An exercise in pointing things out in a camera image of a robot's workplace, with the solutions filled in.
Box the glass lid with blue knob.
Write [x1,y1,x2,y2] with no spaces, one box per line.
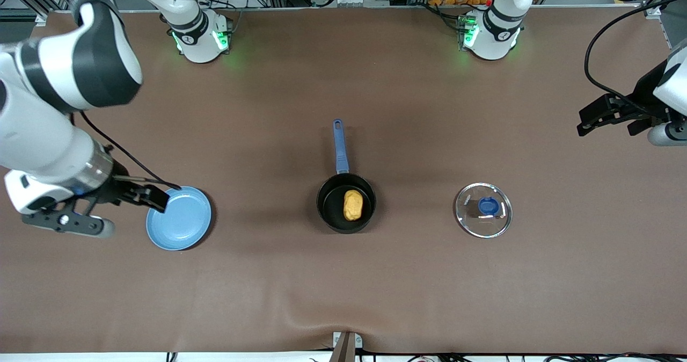
[455,183,514,239]

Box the blue plate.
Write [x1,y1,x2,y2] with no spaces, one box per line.
[146,186,213,251]

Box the brown table mat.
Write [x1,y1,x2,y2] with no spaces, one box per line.
[0,5,687,354]

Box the metal table clamp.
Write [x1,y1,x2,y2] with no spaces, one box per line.
[332,331,363,362]

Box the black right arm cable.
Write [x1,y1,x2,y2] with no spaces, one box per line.
[70,110,183,191]

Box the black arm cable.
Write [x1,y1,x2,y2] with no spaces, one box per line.
[584,0,687,117]
[70,110,183,191]

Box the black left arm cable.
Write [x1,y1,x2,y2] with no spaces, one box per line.
[584,0,687,117]

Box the black pot with blue handle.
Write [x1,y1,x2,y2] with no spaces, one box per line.
[316,118,378,235]

